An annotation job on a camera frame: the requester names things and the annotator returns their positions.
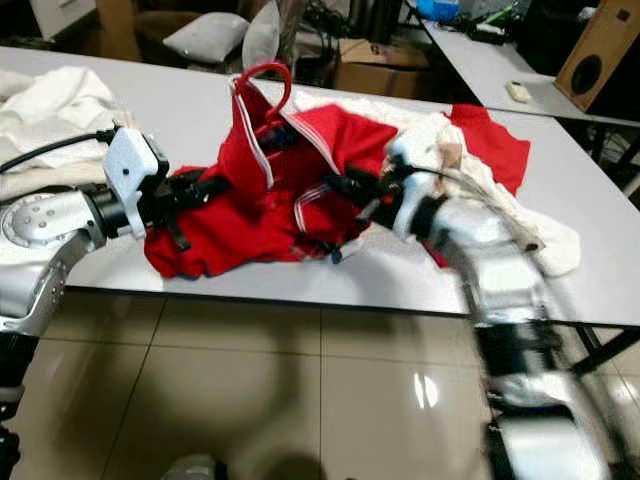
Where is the red plastic hanger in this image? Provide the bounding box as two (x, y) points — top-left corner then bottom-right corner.
(238, 60), (295, 126)

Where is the flat grey pillow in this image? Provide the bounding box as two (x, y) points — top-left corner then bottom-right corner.
(163, 10), (251, 63)

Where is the upright grey pillow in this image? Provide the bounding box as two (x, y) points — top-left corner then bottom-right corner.
(242, 0), (281, 71)

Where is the cream crumpled garment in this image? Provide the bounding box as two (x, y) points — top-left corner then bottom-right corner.
(0, 65), (126, 201)

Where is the beige remote control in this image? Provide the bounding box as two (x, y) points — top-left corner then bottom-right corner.
(505, 80), (533, 103)

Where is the tall brown cardboard box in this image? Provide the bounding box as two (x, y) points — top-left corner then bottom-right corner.
(95, 0), (141, 61)

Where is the blue box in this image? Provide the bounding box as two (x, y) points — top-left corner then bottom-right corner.
(415, 0), (461, 21)

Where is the white drawer cabinet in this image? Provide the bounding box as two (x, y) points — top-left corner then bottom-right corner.
(28, 0), (96, 39)

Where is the wooden speaker box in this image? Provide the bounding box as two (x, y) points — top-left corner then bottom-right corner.
(555, 0), (640, 113)

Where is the grey robot foot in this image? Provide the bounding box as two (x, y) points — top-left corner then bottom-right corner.
(160, 455), (221, 480)

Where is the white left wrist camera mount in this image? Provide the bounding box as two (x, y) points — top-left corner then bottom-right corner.
(102, 128), (169, 241)

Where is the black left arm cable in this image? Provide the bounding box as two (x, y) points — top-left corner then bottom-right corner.
(0, 128), (121, 173)

